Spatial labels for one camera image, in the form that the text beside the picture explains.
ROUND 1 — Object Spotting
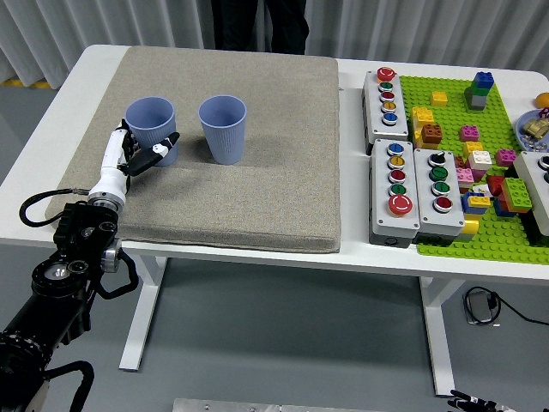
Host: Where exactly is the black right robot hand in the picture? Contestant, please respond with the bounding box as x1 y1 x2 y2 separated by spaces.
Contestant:
447 389 507 412

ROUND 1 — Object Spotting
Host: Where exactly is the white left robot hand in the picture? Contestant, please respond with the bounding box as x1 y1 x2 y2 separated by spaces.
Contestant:
87 119 181 203

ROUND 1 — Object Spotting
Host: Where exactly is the blue ribbed plastic cup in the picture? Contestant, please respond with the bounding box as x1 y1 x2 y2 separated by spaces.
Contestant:
124 96 178 167
197 94 248 167

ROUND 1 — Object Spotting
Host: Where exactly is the white table leg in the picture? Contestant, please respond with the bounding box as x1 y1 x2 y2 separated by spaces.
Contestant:
118 255 168 373
419 276 467 398

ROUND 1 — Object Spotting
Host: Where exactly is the grey power adapter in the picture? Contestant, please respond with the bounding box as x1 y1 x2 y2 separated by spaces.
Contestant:
465 289 501 325

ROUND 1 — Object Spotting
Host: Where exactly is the yellow black floor tape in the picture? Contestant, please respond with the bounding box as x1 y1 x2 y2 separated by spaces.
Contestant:
0 78 55 90

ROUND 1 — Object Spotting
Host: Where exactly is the grey-brown fabric mat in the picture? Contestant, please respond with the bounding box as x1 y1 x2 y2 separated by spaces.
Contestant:
45 45 342 254

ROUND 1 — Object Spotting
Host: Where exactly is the blue and yellow brick stack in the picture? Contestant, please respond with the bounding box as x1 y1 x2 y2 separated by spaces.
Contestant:
461 191 492 215

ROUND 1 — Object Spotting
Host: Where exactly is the person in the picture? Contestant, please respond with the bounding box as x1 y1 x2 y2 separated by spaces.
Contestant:
212 0 310 56

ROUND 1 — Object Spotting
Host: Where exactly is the grey box large red button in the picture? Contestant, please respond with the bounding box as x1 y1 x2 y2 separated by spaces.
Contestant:
368 137 421 249

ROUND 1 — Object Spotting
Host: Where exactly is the light green toy brick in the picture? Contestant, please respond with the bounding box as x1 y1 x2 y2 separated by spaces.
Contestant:
500 176 534 213

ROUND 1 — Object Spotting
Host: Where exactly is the red toy brick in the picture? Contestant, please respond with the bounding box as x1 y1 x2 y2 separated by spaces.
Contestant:
486 174 508 197

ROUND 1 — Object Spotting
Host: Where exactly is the white control box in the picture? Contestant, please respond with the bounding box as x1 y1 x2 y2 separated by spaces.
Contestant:
512 150 549 237

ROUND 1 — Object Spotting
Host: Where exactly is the white toy brick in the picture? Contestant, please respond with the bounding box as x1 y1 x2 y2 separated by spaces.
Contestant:
467 149 494 172

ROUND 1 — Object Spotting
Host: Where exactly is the magenta toy brick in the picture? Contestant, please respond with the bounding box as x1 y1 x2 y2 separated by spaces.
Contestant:
494 148 518 168

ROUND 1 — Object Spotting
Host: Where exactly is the brown toy brick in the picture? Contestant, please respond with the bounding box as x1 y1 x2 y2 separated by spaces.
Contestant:
420 123 444 147

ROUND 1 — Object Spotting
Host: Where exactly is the gold toy figure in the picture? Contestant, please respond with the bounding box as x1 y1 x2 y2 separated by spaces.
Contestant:
525 118 549 139

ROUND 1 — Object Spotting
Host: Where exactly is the blue plate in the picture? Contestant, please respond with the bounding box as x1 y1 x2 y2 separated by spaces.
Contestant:
516 109 549 152

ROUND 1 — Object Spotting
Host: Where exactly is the five-button grey control box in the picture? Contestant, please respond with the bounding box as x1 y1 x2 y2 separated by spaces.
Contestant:
362 66 410 155

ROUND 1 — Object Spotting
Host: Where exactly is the large yellow toy brick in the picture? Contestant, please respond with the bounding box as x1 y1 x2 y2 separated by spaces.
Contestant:
410 106 436 132

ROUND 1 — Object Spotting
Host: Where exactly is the grey toy brick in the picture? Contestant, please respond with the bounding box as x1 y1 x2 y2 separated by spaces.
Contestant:
464 88 489 112

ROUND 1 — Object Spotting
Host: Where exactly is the white pleated curtain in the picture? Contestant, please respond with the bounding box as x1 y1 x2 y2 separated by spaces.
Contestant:
0 0 549 91

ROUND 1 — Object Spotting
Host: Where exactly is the green studded baseplate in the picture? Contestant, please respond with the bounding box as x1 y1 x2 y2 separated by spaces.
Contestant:
398 75 549 266

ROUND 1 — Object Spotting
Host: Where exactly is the black floor cable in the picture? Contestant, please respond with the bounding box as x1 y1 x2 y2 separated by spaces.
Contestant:
462 286 549 328

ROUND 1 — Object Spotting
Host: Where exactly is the grey box black selector switch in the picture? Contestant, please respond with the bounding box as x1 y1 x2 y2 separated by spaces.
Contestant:
413 148 467 246

